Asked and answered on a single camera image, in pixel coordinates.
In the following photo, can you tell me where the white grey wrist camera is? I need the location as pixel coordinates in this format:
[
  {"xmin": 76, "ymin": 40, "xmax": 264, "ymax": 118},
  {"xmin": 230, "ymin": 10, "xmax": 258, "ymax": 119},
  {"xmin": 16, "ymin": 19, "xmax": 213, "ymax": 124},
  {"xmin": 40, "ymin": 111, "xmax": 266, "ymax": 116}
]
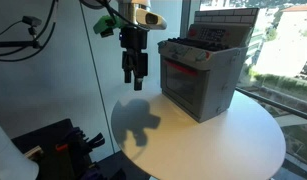
[{"xmin": 136, "ymin": 8, "xmax": 168, "ymax": 31}]

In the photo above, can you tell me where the black clamp with orange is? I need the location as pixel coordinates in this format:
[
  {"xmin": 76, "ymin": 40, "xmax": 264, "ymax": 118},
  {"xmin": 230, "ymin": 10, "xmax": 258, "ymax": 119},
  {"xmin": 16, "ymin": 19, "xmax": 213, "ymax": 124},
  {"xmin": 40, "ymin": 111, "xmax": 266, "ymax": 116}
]
[{"xmin": 54, "ymin": 127, "xmax": 106, "ymax": 180}]

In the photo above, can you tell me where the dark window rail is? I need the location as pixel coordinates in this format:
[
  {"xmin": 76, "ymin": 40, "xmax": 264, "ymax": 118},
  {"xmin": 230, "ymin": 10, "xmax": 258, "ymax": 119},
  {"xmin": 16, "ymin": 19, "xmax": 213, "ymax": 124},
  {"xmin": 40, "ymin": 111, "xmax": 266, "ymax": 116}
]
[{"xmin": 234, "ymin": 86, "xmax": 307, "ymax": 123}]

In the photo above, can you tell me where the black camera on stand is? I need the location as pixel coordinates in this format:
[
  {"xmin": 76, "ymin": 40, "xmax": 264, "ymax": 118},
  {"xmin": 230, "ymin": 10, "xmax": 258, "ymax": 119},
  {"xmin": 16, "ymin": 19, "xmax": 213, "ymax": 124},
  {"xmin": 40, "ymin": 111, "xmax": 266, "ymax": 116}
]
[{"xmin": 21, "ymin": 14, "xmax": 43, "ymax": 38}]

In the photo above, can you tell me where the black cart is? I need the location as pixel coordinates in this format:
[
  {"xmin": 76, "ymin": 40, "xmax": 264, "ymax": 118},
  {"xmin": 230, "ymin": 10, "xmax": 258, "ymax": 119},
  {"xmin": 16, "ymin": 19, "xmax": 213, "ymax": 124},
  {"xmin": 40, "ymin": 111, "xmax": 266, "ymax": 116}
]
[{"xmin": 11, "ymin": 118, "xmax": 94, "ymax": 180}]

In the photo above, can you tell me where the black stand cable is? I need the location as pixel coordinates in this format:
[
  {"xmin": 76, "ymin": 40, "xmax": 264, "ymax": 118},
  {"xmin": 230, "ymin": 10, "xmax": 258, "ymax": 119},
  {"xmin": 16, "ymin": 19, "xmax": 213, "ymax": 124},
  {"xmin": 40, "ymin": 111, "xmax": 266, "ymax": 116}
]
[{"xmin": 0, "ymin": 0, "xmax": 59, "ymax": 63}]

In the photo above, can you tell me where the green cable mount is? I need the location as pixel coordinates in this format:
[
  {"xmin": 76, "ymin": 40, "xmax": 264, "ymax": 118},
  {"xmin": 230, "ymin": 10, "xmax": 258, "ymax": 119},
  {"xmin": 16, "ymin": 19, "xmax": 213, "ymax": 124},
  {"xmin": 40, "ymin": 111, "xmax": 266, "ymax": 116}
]
[{"xmin": 92, "ymin": 14, "xmax": 123, "ymax": 38}]

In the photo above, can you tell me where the grey toy stove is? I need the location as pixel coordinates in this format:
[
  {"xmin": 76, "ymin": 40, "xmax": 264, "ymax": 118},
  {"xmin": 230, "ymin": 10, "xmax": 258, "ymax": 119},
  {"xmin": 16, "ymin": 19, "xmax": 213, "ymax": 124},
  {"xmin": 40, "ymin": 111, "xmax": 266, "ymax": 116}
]
[{"xmin": 157, "ymin": 7, "xmax": 261, "ymax": 124}]

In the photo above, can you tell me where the red oven door handle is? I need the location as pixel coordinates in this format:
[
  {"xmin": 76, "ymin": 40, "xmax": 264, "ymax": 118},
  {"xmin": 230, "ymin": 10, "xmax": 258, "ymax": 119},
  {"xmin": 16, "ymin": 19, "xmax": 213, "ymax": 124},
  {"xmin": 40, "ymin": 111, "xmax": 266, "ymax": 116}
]
[{"xmin": 164, "ymin": 59, "xmax": 199, "ymax": 77}]

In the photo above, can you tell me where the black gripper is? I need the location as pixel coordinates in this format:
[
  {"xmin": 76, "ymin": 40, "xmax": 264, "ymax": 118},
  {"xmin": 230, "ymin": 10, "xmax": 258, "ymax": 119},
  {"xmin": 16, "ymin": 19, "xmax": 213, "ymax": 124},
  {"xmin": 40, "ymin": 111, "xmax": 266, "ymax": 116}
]
[{"xmin": 119, "ymin": 25, "xmax": 150, "ymax": 92}]

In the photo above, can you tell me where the white rounded object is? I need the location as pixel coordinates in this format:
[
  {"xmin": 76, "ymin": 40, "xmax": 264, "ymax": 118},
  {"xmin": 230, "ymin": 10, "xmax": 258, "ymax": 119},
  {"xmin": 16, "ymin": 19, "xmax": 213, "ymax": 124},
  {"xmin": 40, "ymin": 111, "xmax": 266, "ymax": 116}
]
[{"xmin": 0, "ymin": 116, "xmax": 40, "ymax": 180}]

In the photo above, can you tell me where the teal stove knob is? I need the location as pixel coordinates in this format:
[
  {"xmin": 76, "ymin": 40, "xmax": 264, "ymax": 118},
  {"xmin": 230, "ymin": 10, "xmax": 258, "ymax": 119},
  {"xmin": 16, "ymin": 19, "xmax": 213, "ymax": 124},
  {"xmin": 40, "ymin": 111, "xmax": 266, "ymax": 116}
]
[
  {"xmin": 157, "ymin": 40, "xmax": 168, "ymax": 53},
  {"xmin": 196, "ymin": 50, "xmax": 211, "ymax": 63},
  {"xmin": 171, "ymin": 45, "xmax": 183, "ymax": 56}
]

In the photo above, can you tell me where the grey oven door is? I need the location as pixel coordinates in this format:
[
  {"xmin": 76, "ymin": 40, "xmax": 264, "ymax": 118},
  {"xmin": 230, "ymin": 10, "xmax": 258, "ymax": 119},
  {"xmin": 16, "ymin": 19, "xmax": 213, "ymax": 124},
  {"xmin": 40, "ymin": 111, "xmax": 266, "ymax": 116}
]
[{"xmin": 160, "ymin": 56, "xmax": 211, "ymax": 118}]

